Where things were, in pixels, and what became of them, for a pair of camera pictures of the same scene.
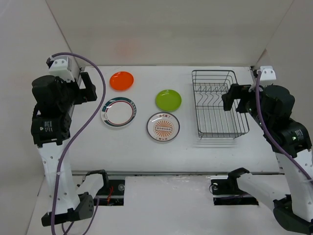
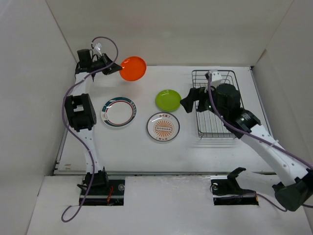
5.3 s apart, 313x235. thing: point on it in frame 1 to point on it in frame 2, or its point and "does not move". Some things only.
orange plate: [121, 81] to [134, 68]
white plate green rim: [119, 112] does not move
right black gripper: [237, 91] to [195, 93]
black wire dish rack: [212, 121] does not move
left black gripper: [83, 94] to [113, 68]
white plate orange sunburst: [163, 126] does not move
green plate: [168, 100] does not move
